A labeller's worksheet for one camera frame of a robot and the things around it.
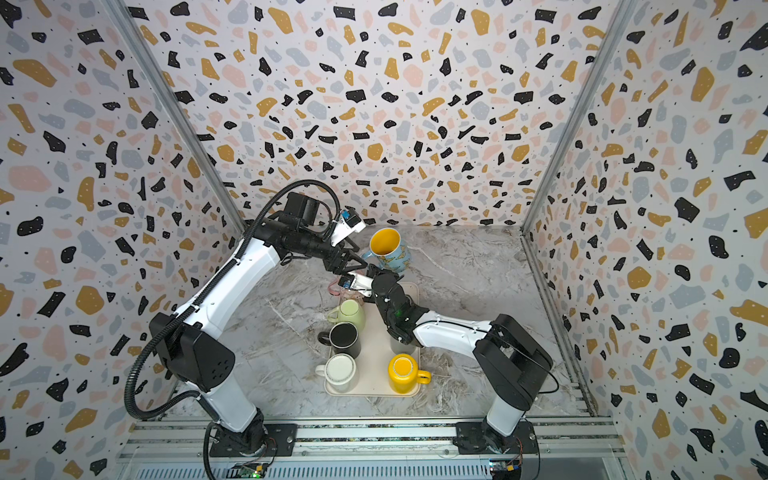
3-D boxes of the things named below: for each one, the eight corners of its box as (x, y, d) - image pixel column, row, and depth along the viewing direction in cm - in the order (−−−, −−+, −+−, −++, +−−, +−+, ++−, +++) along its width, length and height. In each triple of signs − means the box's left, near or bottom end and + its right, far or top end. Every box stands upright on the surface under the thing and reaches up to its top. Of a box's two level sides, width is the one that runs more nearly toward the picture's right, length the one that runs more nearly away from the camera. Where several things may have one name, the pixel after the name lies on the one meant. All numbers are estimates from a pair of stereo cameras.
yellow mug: (397, 401, 81) (397, 391, 74) (383, 374, 86) (382, 362, 79) (426, 383, 85) (429, 372, 77) (411, 358, 89) (413, 345, 82)
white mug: (317, 392, 83) (311, 383, 77) (322, 363, 88) (317, 353, 82) (356, 392, 83) (353, 383, 77) (359, 364, 88) (356, 353, 82)
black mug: (322, 345, 91) (315, 331, 84) (340, 327, 95) (335, 312, 88) (348, 367, 87) (343, 354, 80) (365, 347, 91) (363, 333, 84)
